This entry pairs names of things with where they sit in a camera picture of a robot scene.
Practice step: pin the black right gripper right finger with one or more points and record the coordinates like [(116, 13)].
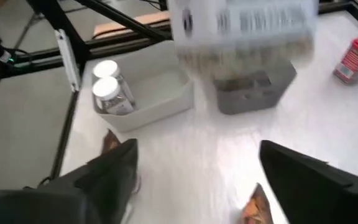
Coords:
[(315, 199)]

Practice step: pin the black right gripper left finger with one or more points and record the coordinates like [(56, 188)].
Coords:
[(98, 199)]

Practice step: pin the taco seasoning mix packet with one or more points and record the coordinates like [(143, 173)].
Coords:
[(110, 143), (256, 208)]

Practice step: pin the dark grey plastic bin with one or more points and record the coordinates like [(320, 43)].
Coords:
[(253, 102)]

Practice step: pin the light grey plastic bin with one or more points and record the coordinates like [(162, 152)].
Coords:
[(157, 93)]

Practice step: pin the smoked paprika tin red lid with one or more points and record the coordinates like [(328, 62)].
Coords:
[(356, 62)]

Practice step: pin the light wooden table board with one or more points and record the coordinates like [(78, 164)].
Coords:
[(129, 25)]

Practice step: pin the white bracket plate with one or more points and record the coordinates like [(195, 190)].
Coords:
[(68, 62)]

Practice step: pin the black aluminium table frame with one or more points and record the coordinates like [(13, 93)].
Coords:
[(53, 18)]

